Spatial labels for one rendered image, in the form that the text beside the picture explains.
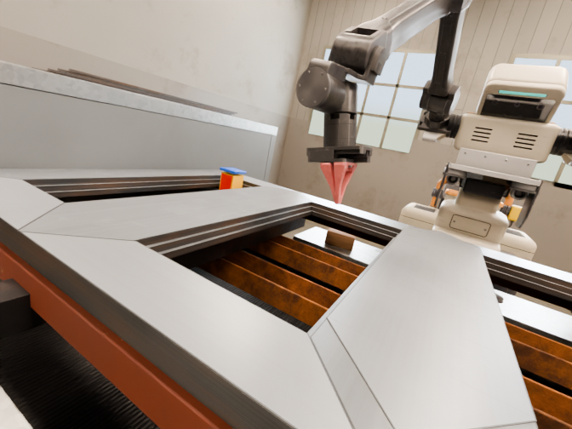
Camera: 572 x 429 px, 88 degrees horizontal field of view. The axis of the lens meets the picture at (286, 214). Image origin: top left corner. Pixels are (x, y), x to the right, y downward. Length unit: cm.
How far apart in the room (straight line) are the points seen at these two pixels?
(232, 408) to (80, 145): 75
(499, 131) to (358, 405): 109
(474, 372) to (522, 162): 95
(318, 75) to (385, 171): 390
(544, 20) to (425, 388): 442
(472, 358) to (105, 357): 36
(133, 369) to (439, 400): 26
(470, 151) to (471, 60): 328
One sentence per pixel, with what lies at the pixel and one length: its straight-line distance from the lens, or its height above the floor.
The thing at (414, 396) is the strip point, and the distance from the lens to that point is 29.
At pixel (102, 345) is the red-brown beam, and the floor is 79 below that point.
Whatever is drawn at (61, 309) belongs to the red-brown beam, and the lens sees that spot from 42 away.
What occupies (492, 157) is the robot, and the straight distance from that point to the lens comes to 122.
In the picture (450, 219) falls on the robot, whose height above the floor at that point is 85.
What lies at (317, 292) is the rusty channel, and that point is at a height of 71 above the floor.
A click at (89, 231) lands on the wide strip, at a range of 47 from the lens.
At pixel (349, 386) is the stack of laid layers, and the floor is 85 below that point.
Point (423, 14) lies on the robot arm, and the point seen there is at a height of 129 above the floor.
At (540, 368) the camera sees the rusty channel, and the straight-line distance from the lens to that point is 81.
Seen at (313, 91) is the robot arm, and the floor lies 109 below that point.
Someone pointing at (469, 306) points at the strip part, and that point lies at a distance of 49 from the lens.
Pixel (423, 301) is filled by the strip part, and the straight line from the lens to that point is 44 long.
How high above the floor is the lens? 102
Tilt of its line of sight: 15 degrees down
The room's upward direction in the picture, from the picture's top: 12 degrees clockwise
